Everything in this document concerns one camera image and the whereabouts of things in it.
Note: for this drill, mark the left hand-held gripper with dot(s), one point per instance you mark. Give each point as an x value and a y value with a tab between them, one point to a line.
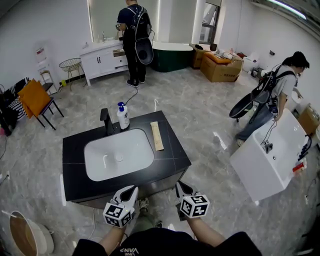
117	215

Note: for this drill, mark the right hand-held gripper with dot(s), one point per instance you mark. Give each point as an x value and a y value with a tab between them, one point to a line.
195	206

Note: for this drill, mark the wooden stick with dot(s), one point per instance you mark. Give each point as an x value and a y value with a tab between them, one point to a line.
157	136

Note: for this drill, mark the person's right forearm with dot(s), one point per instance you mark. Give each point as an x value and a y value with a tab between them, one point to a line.
205	232

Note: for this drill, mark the person's left forearm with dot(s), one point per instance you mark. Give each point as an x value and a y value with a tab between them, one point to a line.
110	241

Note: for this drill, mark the person's sneaker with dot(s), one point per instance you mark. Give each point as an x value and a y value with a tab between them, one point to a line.
143	203

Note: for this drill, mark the person's grey-green trouser leg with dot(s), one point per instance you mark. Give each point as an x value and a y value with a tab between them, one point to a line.
147	220

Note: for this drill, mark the black-topped brown vanity cabinet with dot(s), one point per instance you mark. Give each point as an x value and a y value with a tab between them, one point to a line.
172	150

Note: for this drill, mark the white sink basin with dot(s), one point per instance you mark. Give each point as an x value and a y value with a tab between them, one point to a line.
130	150

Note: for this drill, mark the person's black shirt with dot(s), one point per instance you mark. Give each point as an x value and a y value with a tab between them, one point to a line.
162	243

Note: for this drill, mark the white blue-capped pump bottle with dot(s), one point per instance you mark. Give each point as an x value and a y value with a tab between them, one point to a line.
123	118

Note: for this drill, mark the white square bathtub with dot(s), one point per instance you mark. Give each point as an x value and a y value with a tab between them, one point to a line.
262	175

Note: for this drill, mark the small device in bathtub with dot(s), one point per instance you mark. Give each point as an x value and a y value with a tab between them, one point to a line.
267	147

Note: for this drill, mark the round brown and white stool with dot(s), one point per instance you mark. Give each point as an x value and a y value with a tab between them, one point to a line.
22	232

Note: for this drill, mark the red and white packet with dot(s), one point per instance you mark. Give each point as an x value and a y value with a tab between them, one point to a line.
299	167

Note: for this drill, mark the large cardboard box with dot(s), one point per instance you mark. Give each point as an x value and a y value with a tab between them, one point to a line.
220	72

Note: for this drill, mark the black tub faucet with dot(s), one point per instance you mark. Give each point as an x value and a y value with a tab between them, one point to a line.
305	148

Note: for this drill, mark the small yellow-green bottle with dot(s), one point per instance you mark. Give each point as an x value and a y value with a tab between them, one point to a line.
64	83

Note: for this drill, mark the dark green bathtub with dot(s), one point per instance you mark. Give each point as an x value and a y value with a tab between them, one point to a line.
172	60

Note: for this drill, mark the white vanity cabinet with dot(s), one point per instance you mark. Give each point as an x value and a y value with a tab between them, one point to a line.
100	65

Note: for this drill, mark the small cardboard box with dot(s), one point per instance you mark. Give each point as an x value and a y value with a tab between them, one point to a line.
196	58

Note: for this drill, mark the orange cloth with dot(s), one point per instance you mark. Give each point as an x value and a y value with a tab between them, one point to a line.
33	98

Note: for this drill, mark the orange cushion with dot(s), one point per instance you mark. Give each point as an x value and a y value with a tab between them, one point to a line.
215	57

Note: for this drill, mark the open cardboard box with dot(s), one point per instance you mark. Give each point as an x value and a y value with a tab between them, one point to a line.
308	120

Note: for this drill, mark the striped clothes pile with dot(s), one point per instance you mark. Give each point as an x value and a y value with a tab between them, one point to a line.
12	105

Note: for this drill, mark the chrome faucet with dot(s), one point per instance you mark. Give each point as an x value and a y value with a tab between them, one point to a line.
103	37

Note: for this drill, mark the window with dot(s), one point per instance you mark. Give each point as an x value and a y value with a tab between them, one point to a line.
208	25

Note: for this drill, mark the ceiling light tube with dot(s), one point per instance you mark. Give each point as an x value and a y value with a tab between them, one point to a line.
287	7

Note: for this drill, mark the white wall holder red label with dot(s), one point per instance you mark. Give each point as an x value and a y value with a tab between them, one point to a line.
40	56

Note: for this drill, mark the large backlit wall mirror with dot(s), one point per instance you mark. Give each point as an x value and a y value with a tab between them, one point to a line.
105	17

